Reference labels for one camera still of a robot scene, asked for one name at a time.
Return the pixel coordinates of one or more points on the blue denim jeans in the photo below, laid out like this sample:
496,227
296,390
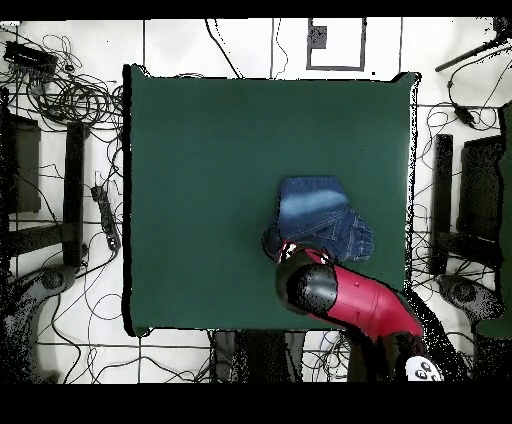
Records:
316,200

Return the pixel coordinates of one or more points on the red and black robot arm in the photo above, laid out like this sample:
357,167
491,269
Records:
360,300

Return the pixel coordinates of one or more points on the black flat panel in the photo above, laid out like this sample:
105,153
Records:
480,188
24,168

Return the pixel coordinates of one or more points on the black upright bar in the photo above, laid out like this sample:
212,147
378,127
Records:
442,200
74,192

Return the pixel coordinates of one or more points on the dark green table cloth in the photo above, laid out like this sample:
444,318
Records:
200,160

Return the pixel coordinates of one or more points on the black wheeled stand base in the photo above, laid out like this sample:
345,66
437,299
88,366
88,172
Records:
464,294
54,280

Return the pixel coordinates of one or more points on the green cloth sheet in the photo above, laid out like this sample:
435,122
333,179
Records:
507,200

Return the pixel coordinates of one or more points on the black power adapter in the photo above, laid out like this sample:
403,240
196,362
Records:
464,115

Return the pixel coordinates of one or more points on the black power strip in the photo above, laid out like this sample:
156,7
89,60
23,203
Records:
107,218

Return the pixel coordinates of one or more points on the small grey square patch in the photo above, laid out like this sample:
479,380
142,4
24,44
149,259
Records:
318,38

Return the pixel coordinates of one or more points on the black rod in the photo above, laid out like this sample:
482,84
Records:
460,59

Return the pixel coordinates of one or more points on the black electronics box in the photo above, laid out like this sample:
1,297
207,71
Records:
30,58

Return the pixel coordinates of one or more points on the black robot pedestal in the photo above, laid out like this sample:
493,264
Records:
260,356

